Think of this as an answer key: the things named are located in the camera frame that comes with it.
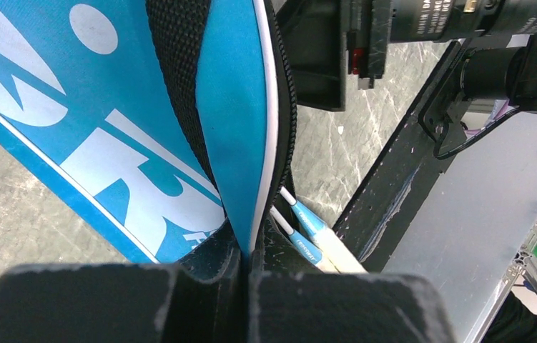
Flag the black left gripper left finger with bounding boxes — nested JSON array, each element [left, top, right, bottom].
[[0, 222, 243, 343]]

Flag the blue badminton racket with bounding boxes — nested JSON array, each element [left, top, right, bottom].
[[280, 187, 367, 274], [270, 207, 339, 274]]

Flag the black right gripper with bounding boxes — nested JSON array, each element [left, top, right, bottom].
[[277, 0, 392, 111]]

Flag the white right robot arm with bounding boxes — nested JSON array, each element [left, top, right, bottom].
[[277, 1, 537, 111]]

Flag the blue racket bag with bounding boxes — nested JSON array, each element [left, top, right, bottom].
[[0, 1, 296, 263]]

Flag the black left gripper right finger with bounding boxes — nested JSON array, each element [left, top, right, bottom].
[[247, 217, 456, 343]]

